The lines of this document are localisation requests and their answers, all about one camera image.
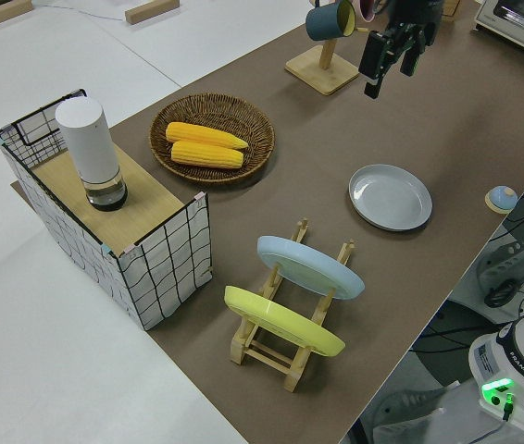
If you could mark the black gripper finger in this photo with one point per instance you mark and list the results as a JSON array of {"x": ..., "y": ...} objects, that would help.
[
  {"x": 373, "y": 89},
  {"x": 409, "y": 60}
]

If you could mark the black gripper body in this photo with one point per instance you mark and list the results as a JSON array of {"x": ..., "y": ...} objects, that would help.
[{"x": 405, "y": 32}]

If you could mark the gray plate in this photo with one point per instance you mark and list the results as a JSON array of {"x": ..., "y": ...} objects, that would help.
[{"x": 389, "y": 199}]

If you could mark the light blue plate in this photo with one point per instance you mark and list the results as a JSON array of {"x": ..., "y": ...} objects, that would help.
[{"x": 308, "y": 266}]

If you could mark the yellow plate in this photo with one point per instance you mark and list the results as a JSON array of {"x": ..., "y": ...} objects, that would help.
[{"x": 280, "y": 319}]

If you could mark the wooden plate rack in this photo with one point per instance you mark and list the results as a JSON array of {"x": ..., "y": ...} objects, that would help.
[{"x": 266, "y": 356}]

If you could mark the pink mug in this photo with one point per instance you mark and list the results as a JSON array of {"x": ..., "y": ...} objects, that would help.
[{"x": 366, "y": 9}]

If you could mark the wooden mug tree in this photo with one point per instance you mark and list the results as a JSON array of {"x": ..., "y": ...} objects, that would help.
[{"x": 322, "y": 74}]

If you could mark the dark blue mug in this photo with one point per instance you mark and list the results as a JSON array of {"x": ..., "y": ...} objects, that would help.
[{"x": 324, "y": 20}]

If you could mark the white toaster oven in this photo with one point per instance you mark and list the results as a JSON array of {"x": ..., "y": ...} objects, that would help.
[{"x": 521, "y": 23}]

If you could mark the blue service bell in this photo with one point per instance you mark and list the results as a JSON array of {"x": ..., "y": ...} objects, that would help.
[{"x": 500, "y": 198}]

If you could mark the round wicker basket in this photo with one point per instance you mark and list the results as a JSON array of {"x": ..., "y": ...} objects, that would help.
[{"x": 206, "y": 106}]

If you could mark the yellow corn cob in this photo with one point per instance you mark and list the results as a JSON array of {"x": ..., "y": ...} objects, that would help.
[
  {"x": 202, "y": 134},
  {"x": 206, "y": 155}
]

